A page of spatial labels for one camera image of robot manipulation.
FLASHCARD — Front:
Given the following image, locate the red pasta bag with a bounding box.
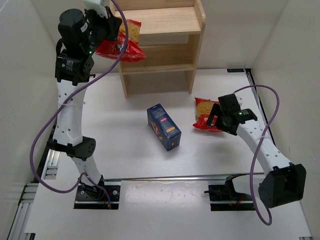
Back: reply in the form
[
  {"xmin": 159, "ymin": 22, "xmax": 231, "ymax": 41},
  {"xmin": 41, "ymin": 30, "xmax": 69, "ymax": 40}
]
[
  {"xmin": 193, "ymin": 97, "xmax": 222, "ymax": 133},
  {"xmin": 95, "ymin": 19, "xmax": 146, "ymax": 63}
]

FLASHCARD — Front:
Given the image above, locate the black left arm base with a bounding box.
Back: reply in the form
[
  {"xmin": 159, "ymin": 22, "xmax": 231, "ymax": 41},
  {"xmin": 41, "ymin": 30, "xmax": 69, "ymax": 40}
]
[{"xmin": 73, "ymin": 181, "xmax": 121, "ymax": 210}]

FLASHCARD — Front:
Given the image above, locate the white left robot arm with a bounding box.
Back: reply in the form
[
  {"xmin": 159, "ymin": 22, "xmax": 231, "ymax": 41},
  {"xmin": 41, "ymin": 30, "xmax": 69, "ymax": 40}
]
[{"xmin": 48, "ymin": 6, "xmax": 122, "ymax": 196}]

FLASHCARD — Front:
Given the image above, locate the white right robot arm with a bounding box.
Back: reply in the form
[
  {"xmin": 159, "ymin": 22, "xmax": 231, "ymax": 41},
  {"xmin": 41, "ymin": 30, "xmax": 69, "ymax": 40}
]
[{"xmin": 209, "ymin": 93, "xmax": 307, "ymax": 208}]

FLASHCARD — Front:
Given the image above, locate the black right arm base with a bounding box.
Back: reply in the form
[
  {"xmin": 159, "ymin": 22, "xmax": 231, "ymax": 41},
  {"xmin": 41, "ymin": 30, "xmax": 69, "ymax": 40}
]
[{"xmin": 203, "ymin": 173, "xmax": 255, "ymax": 212}]

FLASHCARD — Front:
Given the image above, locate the blue pasta box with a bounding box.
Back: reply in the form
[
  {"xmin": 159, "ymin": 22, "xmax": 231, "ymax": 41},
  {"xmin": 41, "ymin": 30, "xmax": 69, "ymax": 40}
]
[{"xmin": 146, "ymin": 103, "xmax": 182, "ymax": 151}]

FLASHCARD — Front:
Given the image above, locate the wooden three-tier shelf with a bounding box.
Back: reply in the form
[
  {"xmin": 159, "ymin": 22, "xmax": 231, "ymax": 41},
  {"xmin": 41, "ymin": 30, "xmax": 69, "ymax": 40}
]
[{"xmin": 117, "ymin": 0, "xmax": 206, "ymax": 98}]

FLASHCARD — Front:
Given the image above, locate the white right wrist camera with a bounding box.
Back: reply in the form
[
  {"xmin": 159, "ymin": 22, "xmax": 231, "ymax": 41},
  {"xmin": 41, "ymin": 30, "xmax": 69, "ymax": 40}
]
[{"xmin": 236, "ymin": 96, "xmax": 243, "ymax": 107}]

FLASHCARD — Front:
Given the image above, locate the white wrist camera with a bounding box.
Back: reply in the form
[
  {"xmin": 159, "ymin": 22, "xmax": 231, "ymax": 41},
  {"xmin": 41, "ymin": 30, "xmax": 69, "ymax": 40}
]
[
  {"xmin": 83, "ymin": 0, "xmax": 109, "ymax": 19},
  {"xmin": 236, "ymin": 96, "xmax": 243, "ymax": 107}
]

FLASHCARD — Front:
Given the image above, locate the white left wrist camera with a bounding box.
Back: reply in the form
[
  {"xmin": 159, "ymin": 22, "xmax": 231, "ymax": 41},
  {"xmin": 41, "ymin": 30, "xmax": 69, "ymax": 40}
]
[{"xmin": 83, "ymin": 0, "xmax": 109, "ymax": 19}]

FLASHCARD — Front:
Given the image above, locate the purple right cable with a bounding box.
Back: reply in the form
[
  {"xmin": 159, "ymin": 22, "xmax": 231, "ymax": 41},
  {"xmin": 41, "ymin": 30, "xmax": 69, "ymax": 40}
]
[{"xmin": 233, "ymin": 84, "xmax": 280, "ymax": 226}]

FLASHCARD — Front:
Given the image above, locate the purple cable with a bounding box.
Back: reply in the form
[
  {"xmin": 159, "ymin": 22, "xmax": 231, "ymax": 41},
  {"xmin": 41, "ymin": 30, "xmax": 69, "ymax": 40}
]
[
  {"xmin": 29, "ymin": 0, "xmax": 130, "ymax": 210},
  {"xmin": 233, "ymin": 84, "xmax": 280, "ymax": 226}
]

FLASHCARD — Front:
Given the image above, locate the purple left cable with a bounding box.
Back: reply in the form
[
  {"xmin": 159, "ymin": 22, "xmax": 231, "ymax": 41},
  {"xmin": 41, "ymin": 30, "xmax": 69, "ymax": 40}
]
[{"xmin": 29, "ymin": 0, "xmax": 130, "ymax": 210}]

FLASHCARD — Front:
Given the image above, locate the aluminium rail frame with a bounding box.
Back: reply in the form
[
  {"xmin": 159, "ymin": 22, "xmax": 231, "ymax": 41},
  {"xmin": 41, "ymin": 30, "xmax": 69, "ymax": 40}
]
[{"xmin": 7, "ymin": 67, "xmax": 313, "ymax": 240}]

